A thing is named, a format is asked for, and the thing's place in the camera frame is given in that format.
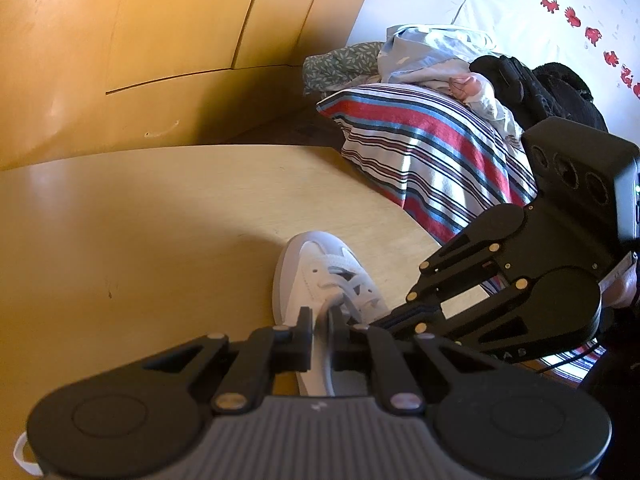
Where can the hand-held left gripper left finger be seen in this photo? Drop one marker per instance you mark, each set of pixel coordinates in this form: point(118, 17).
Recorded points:
point(303, 335)

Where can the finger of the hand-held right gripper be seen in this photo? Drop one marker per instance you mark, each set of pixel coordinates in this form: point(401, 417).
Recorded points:
point(460, 320)
point(465, 260)

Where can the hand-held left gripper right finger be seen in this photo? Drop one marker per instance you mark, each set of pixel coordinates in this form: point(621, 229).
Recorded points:
point(340, 340)

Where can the white shoelace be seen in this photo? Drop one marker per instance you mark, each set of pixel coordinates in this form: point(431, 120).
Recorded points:
point(345, 287)

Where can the white sneaker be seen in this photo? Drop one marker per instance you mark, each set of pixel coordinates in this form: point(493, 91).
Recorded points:
point(305, 265)

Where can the person's right hand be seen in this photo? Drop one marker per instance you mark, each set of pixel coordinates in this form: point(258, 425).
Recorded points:
point(622, 294)

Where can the striped blanket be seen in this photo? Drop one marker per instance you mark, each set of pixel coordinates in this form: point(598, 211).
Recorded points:
point(415, 130)

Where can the black fleece jacket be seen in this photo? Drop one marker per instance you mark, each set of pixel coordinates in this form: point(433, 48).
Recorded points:
point(550, 90)

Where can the pink and white garment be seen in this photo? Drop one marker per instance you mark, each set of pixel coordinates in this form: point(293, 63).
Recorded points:
point(465, 87)

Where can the grey leaf-print cloth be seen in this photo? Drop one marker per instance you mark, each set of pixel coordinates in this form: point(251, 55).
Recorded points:
point(340, 65)

